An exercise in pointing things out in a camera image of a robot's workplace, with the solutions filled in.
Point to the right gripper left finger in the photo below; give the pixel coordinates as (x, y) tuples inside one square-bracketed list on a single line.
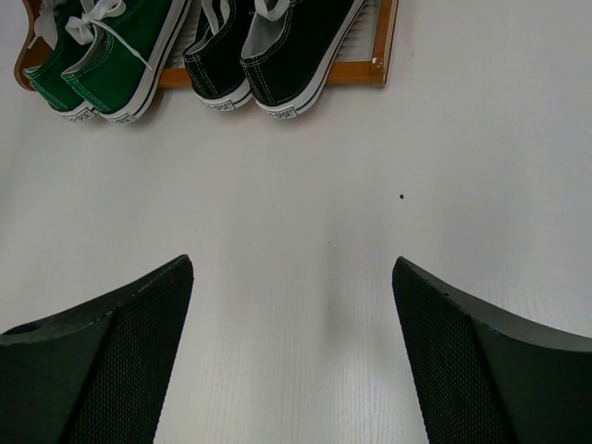
[(99, 371)]

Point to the green sneaker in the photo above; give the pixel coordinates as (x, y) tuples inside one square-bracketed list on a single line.
[(50, 27), (125, 47)]

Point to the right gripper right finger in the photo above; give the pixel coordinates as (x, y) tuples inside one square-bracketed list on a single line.
[(485, 375)]

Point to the black sneaker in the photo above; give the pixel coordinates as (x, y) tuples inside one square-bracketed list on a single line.
[(213, 59), (290, 48)]

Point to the wooden shoe shelf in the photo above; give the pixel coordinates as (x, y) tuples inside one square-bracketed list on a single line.
[(362, 58)]

